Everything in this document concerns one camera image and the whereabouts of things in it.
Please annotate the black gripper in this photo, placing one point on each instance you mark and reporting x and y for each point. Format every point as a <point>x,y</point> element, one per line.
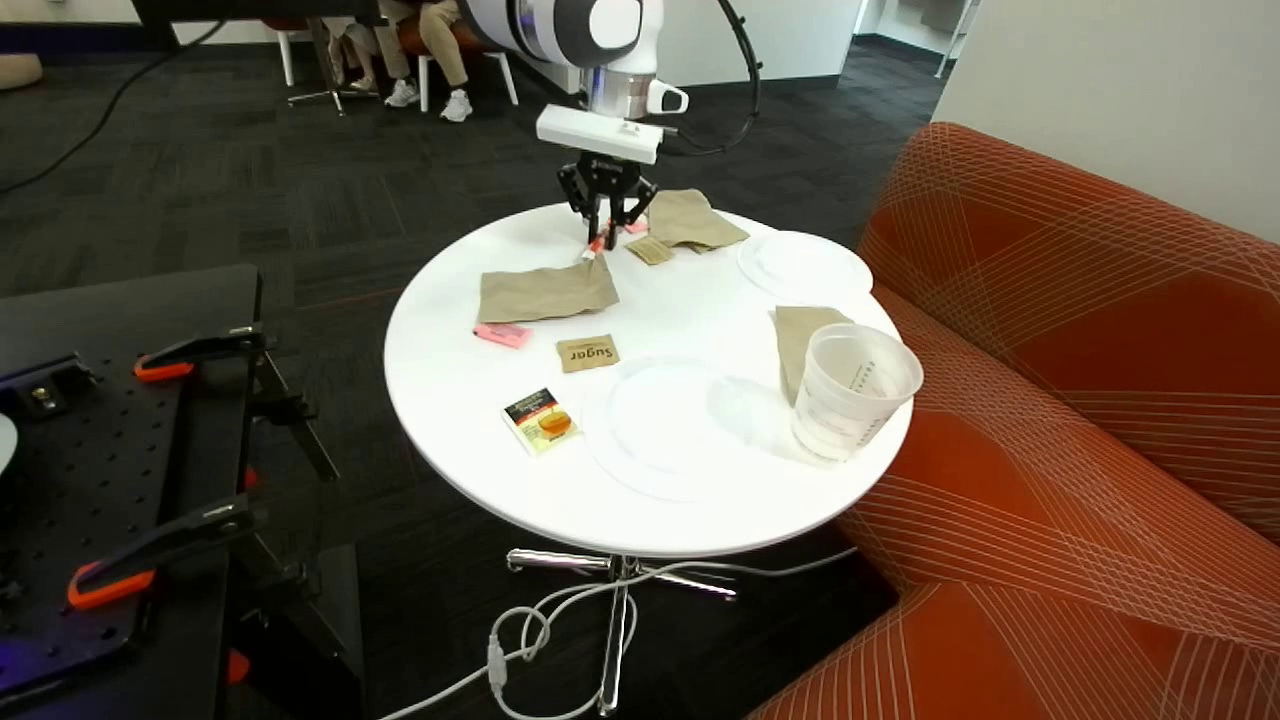
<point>604,177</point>

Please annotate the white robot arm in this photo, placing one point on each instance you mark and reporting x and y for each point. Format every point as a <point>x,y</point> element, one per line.
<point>584,32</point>

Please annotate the clear plastic cup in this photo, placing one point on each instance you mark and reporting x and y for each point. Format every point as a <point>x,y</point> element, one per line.
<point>854,392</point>

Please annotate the pink sweetener packet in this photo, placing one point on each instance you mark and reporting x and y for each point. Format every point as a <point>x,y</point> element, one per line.
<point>503,339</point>
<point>633,230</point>

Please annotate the small brown sugar packet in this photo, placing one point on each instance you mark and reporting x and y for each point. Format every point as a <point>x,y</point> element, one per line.
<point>589,352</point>
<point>652,250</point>

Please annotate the brown paper napkin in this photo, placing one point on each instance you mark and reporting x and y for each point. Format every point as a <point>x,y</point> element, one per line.
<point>800,343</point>
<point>547,293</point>
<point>692,221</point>

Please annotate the large white plate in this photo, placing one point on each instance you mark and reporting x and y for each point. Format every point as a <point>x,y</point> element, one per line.
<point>807,266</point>

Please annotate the black orange tea bag packet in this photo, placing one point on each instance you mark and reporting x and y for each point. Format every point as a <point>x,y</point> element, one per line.
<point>540,421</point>

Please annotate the small white plate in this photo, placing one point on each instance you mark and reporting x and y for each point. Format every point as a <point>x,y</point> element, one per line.
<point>682,425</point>

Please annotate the seated person with white shoes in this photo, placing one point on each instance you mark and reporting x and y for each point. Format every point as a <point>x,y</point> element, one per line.
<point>424,55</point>

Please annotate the seated person legs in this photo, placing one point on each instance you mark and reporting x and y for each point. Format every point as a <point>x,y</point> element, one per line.
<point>351,46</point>

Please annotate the white chair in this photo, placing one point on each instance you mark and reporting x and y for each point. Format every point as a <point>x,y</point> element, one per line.
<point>301,67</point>

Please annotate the chrome table base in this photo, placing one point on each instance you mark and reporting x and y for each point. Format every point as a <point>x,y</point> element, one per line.
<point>623,585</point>

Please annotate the red patterned corner sofa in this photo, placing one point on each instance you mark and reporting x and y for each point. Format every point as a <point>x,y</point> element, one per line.
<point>1094,403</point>

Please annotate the black robot mounting cart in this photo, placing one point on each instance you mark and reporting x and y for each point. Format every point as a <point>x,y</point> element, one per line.
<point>120,533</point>

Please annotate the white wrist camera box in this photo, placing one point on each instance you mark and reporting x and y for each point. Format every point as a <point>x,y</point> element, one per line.
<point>603,135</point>

